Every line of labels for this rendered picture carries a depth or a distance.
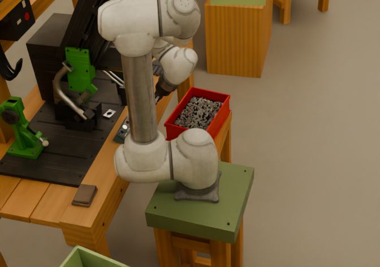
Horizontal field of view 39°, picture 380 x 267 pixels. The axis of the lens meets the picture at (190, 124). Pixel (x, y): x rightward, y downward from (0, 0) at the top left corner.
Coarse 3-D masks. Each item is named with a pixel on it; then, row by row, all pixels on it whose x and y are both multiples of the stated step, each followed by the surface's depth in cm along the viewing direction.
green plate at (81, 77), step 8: (72, 48) 242; (72, 56) 244; (80, 56) 243; (88, 56) 242; (72, 64) 246; (80, 64) 245; (88, 64) 243; (72, 72) 247; (80, 72) 246; (88, 72) 245; (72, 80) 249; (80, 80) 248; (88, 80) 247; (72, 88) 251; (80, 88) 250
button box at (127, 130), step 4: (124, 120) 251; (128, 120) 251; (124, 124) 249; (128, 124) 250; (120, 128) 246; (124, 128) 247; (128, 128) 248; (124, 132) 246; (128, 132) 247; (116, 136) 245; (120, 136) 244; (124, 136) 245; (116, 140) 247; (120, 140) 246
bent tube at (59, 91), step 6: (66, 60) 245; (66, 66) 242; (72, 66) 245; (60, 72) 245; (66, 72) 246; (54, 78) 248; (60, 78) 247; (54, 84) 249; (60, 84) 250; (60, 90) 250; (60, 96) 251; (66, 96) 251; (66, 102) 251; (72, 102) 251; (72, 108) 251; (78, 108) 252; (78, 114) 252
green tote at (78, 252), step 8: (80, 248) 195; (72, 256) 194; (80, 256) 199; (88, 256) 196; (96, 256) 193; (104, 256) 192; (64, 264) 191; (72, 264) 196; (80, 264) 201; (88, 264) 200; (96, 264) 197; (104, 264) 194; (112, 264) 191; (120, 264) 189
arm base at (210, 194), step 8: (216, 184) 216; (176, 192) 215; (184, 192) 214; (192, 192) 212; (200, 192) 212; (208, 192) 213; (216, 192) 215; (176, 200) 214; (192, 200) 214; (200, 200) 213; (208, 200) 213; (216, 200) 212
